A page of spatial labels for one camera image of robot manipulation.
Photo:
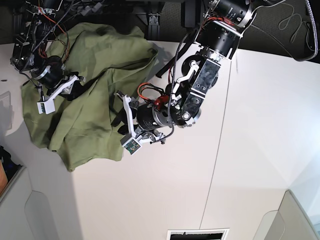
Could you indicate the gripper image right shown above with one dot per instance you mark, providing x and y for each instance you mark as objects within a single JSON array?
[{"x": 140, "y": 122}]

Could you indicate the white vent slot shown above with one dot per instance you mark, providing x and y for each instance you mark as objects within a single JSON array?
[{"x": 199, "y": 234}]

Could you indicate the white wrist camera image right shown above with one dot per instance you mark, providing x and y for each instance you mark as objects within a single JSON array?
[{"x": 130, "y": 144}]

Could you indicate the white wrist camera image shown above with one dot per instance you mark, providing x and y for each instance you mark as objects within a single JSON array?
[
  {"x": 130, "y": 144},
  {"x": 46, "y": 107}
]

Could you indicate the grey partition left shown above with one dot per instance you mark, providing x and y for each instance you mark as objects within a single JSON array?
[{"x": 25, "y": 214}]

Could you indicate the grey partition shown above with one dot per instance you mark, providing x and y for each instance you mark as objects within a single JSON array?
[
  {"x": 25, "y": 214},
  {"x": 288, "y": 222}
]

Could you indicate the aluminium frame post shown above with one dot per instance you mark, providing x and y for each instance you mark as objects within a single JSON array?
[{"x": 153, "y": 27}]

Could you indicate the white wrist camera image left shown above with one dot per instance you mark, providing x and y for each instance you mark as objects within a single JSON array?
[{"x": 46, "y": 107}]

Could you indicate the green t-shirt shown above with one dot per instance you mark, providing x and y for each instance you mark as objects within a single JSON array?
[{"x": 81, "y": 130}]

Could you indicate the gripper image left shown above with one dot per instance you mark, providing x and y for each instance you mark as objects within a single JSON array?
[{"x": 53, "y": 76}]

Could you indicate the grey partition right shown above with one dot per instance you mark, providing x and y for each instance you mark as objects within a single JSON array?
[{"x": 288, "y": 222}]

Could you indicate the clear plastic holder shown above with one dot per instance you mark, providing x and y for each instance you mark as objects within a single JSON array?
[{"x": 6, "y": 113}]

